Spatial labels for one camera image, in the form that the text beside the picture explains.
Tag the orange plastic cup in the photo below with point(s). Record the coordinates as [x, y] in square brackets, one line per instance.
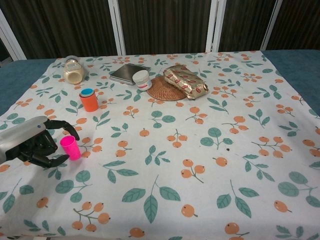
[90, 104]

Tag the round woven coaster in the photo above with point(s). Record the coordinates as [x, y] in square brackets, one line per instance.
[162, 91]

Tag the silver flat kitchen scale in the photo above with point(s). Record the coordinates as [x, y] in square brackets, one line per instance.
[125, 73]

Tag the gold snack packet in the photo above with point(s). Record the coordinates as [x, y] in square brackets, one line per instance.
[185, 81]

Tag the floral tablecloth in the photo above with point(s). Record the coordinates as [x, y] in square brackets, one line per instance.
[175, 162]

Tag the small white jar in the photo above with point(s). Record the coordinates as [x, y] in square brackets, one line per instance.
[142, 80]

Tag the light blue plastic cup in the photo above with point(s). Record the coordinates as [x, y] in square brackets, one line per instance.
[88, 91]

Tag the dark slatted screen panel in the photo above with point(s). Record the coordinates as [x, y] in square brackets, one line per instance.
[62, 22]
[300, 22]
[245, 22]
[165, 25]

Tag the pink plastic cup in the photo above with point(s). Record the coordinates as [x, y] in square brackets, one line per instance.
[71, 149]

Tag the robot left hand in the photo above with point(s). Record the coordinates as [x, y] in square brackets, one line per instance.
[22, 135]

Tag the mayonnaise squeeze bottle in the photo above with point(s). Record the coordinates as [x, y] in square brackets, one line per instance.
[73, 72]

